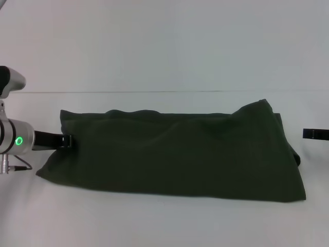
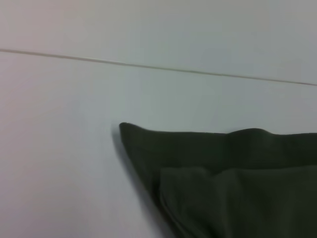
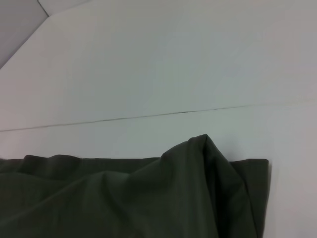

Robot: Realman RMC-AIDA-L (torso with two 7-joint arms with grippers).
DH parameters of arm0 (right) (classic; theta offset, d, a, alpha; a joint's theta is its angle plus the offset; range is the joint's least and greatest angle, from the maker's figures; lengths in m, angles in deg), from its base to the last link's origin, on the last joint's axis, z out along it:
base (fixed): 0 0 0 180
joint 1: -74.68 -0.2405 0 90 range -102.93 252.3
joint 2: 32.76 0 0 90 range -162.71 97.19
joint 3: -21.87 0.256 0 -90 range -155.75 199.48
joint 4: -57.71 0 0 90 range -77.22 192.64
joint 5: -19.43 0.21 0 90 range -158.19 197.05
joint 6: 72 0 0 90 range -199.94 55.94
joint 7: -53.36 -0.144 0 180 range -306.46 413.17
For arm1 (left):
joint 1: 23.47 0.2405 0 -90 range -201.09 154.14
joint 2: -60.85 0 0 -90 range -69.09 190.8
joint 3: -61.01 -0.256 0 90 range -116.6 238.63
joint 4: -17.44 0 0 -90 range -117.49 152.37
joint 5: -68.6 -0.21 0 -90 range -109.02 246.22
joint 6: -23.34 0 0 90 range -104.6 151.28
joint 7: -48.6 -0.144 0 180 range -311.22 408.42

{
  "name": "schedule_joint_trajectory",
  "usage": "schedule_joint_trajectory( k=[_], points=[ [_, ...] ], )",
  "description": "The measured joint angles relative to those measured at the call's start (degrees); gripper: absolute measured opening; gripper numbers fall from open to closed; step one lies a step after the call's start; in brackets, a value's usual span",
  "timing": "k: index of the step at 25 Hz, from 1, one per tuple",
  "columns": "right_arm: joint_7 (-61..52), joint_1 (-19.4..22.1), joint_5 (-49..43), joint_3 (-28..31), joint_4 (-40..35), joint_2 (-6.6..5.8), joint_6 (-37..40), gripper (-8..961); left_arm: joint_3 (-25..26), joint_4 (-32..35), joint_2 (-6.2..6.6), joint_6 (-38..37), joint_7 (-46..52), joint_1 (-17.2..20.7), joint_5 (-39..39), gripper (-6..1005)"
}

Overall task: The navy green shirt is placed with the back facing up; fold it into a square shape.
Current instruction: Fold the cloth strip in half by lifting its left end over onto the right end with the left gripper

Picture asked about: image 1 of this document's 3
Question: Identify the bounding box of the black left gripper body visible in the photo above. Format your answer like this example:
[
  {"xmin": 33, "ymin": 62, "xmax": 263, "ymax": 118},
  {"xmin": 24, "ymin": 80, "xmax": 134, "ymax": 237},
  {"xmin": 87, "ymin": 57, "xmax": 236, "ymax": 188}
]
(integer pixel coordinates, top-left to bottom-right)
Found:
[{"xmin": 32, "ymin": 130, "xmax": 65, "ymax": 150}]

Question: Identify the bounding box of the dark green shirt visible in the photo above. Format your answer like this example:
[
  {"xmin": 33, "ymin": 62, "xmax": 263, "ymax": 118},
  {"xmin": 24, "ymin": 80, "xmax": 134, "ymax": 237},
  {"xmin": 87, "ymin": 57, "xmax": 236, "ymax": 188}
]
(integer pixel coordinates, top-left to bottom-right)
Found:
[{"xmin": 35, "ymin": 99, "xmax": 307, "ymax": 204}]

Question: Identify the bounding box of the left arm cable with connector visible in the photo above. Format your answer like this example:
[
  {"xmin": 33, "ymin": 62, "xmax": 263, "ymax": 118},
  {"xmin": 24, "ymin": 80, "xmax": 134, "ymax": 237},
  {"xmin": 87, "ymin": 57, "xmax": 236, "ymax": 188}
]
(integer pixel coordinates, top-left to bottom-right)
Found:
[{"xmin": 0, "ymin": 153, "xmax": 33, "ymax": 175}]

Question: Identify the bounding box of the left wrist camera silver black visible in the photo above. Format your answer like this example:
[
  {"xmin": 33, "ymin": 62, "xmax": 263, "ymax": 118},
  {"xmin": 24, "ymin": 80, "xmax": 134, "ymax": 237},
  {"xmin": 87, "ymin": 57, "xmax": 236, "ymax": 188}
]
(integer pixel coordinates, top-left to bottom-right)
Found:
[{"xmin": 0, "ymin": 65, "xmax": 27, "ymax": 119}]

